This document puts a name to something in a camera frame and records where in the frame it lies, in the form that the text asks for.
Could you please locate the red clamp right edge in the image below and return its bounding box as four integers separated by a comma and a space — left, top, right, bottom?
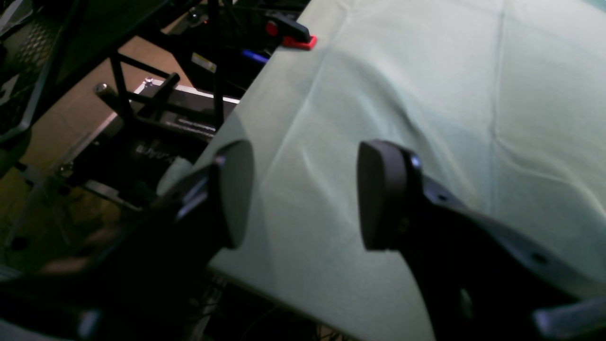
264, 13, 317, 51

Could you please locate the grey-green table cloth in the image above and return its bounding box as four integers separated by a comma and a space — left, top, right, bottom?
193, 0, 606, 341

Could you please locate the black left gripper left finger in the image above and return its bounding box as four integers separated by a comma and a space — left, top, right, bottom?
1, 140, 255, 341

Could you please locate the black equipment case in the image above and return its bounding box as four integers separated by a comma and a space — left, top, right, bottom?
59, 78, 215, 210

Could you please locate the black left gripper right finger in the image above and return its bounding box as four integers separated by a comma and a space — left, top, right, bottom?
356, 140, 605, 341

